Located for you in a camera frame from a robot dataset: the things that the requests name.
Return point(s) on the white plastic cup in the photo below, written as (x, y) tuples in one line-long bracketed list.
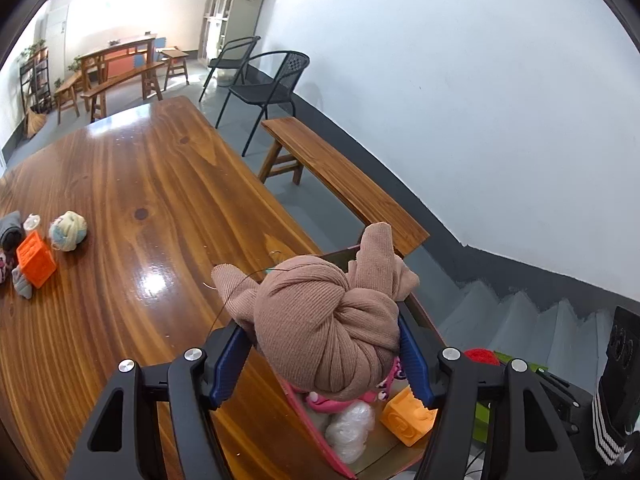
[(31, 223)]

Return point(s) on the background wooden table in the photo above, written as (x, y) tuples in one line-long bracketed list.
[(103, 64)]

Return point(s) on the light orange rubber cube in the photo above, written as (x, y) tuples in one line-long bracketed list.
[(407, 418)]

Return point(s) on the pink leopard sock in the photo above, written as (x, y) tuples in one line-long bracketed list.
[(7, 264)]

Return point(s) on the small wooden side bench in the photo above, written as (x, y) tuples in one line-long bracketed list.
[(65, 95)]

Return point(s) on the red cardboard storage box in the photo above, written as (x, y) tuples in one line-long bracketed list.
[(384, 455)]

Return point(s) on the white plastic bag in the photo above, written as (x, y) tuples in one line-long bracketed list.
[(348, 432)]

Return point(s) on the cream blue knotted cloth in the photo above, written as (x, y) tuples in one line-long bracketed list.
[(67, 231)]

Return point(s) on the black metal chair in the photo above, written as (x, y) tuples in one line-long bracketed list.
[(278, 90), (231, 57)]

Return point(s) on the grey knit beanie bundle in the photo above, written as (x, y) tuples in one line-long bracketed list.
[(12, 232)]

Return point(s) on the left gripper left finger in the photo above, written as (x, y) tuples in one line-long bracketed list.
[(121, 438)]

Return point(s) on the tan knotted cloth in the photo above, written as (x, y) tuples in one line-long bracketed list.
[(321, 328)]

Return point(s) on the grey metal cabinet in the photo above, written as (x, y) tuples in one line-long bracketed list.
[(226, 20)]

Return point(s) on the red yarn ball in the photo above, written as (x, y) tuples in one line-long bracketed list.
[(482, 356)]

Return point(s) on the wooden bench beside table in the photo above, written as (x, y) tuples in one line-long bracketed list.
[(296, 148)]

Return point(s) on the far black metal chair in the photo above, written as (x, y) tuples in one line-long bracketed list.
[(231, 57)]

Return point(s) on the black plant shelf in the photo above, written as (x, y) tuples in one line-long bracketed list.
[(33, 75)]

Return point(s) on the wooden stool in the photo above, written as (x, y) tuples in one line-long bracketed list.
[(175, 61)]

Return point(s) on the straw broom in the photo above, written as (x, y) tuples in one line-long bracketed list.
[(34, 123)]

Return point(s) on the small grey sock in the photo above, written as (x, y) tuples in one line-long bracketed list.
[(21, 284)]

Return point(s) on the dark orange rubber cube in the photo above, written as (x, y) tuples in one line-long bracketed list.
[(35, 259)]

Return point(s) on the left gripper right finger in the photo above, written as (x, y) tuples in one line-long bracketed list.
[(443, 378)]

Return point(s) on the near black metal chair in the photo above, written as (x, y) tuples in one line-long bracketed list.
[(278, 90)]

